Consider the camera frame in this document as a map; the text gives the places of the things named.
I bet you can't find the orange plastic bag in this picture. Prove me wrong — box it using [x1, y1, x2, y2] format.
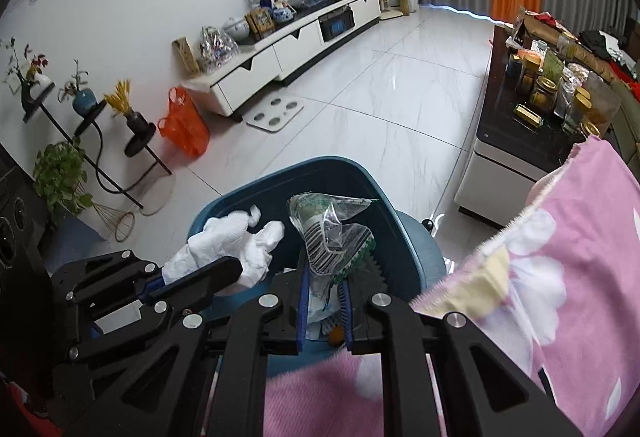
[158, 87, 211, 159]

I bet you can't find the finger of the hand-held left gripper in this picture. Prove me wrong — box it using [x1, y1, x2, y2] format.
[52, 249, 168, 305]
[67, 256, 244, 363]

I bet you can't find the gold wire ornament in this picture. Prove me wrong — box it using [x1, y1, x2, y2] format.
[80, 202, 137, 243]

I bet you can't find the blue trash bin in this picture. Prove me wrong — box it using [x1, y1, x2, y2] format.
[186, 156, 401, 378]

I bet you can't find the small plant in blue pot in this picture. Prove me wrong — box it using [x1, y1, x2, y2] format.
[57, 60, 98, 115]

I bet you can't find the pile of clothes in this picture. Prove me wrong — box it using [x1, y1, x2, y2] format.
[580, 28, 640, 80]

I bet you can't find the white tissue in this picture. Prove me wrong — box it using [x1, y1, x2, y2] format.
[162, 204, 286, 290]

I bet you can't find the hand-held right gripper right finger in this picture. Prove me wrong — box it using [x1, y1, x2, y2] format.
[340, 274, 586, 437]

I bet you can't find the green sofa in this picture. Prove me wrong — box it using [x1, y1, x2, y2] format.
[607, 77, 640, 158]

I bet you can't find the clear plastic bag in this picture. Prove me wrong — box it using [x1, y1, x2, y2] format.
[200, 26, 240, 66]

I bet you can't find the black white coffee table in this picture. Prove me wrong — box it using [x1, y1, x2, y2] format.
[456, 24, 601, 230]

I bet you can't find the white ceramic jar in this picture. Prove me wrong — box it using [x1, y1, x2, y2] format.
[222, 17, 251, 43]

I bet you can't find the green leafy potted plant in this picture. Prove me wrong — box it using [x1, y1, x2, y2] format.
[32, 140, 96, 218]

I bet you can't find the black tiered plant stand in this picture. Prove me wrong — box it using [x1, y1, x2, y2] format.
[20, 74, 173, 210]

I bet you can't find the white black TV cabinet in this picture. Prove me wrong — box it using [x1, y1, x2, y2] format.
[181, 0, 381, 120]

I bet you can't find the white bathroom scale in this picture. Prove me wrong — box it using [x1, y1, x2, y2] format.
[246, 97, 305, 133]

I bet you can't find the framed picture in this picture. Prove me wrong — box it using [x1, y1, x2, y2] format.
[245, 8, 276, 42]

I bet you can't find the clear green printed plastic wrapper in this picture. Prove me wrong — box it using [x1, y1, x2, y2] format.
[287, 192, 381, 343]

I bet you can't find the pink floral tablecloth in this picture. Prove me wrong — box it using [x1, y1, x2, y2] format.
[262, 134, 640, 437]

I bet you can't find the yellow wheat in black vase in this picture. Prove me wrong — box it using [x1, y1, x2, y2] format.
[104, 78, 150, 135]

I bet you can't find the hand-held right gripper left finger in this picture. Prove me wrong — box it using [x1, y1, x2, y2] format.
[65, 262, 308, 437]

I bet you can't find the red flower branch white vase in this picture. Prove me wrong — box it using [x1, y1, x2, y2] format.
[0, 37, 53, 90]

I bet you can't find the black speaker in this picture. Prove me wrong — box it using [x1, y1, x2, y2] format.
[0, 157, 51, 298]

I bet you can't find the tall wooden printed box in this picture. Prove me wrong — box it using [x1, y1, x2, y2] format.
[171, 36, 201, 77]

